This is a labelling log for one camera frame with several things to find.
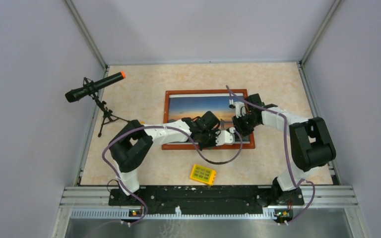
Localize red wooden picture frame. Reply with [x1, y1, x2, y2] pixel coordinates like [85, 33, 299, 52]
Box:
[161, 89, 255, 150]

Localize sunset photo print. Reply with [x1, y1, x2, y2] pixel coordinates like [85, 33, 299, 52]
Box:
[164, 93, 235, 129]

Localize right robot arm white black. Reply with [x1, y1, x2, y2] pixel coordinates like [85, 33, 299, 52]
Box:
[229, 94, 336, 204]

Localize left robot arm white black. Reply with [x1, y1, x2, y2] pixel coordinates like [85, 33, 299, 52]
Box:
[107, 111, 234, 205]

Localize black mini tripod stand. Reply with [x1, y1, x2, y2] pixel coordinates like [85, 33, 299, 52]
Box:
[83, 77, 129, 138]

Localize black microphone orange tip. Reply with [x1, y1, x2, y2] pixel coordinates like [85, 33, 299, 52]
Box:
[65, 71, 126, 103]

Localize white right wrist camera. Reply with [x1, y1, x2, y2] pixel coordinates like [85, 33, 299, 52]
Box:
[229, 101, 247, 118]

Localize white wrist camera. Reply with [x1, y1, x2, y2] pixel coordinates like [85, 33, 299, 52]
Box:
[229, 101, 247, 118]
[215, 127, 236, 146]

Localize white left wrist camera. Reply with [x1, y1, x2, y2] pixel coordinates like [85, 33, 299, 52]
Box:
[215, 127, 236, 146]

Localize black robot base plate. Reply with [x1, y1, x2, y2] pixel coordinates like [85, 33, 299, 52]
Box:
[108, 185, 305, 215]

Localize aluminium rail frame front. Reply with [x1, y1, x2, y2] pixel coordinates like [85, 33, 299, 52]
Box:
[52, 185, 370, 238]

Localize white slotted cable duct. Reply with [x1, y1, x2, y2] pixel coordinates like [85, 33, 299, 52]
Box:
[70, 207, 276, 220]

